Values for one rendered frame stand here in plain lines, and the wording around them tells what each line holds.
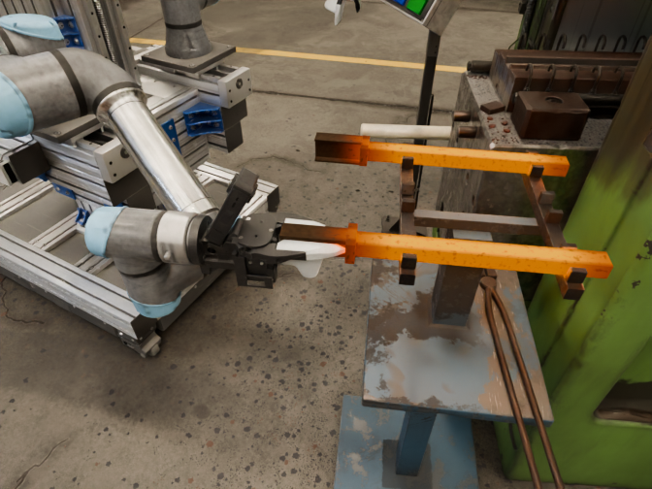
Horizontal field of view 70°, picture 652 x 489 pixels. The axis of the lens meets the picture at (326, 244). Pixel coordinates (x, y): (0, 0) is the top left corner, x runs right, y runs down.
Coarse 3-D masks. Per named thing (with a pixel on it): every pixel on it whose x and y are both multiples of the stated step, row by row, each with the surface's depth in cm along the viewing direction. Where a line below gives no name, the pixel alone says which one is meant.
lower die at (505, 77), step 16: (496, 64) 111; (512, 64) 100; (544, 64) 100; (560, 64) 100; (496, 80) 110; (512, 80) 98; (544, 80) 96; (560, 80) 96; (576, 80) 96; (592, 80) 96; (608, 80) 96; (624, 80) 95; (592, 112) 100; (608, 112) 100
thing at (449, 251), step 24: (312, 240) 62; (336, 240) 61; (360, 240) 62; (384, 240) 62; (408, 240) 62; (432, 240) 62; (456, 240) 62; (456, 264) 61; (480, 264) 61; (504, 264) 60; (528, 264) 60; (552, 264) 59; (576, 264) 59; (600, 264) 59
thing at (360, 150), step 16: (320, 144) 81; (336, 144) 80; (352, 144) 79; (368, 144) 79; (384, 144) 81; (400, 144) 81; (320, 160) 82; (336, 160) 82; (352, 160) 82; (368, 160) 81; (384, 160) 80; (400, 160) 80; (416, 160) 79; (432, 160) 79; (448, 160) 78; (464, 160) 78; (480, 160) 77; (496, 160) 77; (512, 160) 77; (528, 160) 77; (544, 160) 77; (560, 160) 77; (560, 176) 77
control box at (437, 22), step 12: (384, 0) 149; (408, 0) 139; (432, 0) 130; (444, 0) 130; (456, 0) 131; (408, 12) 138; (432, 12) 131; (444, 12) 132; (432, 24) 133; (444, 24) 135
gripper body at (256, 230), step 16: (192, 224) 64; (208, 224) 67; (240, 224) 64; (256, 224) 64; (272, 224) 64; (192, 240) 63; (208, 240) 65; (224, 240) 66; (240, 240) 62; (256, 240) 62; (272, 240) 62; (192, 256) 64; (208, 256) 67; (224, 256) 66; (240, 256) 63; (208, 272) 68; (240, 272) 65; (256, 272) 65; (272, 272) 64; (272, 288) 66
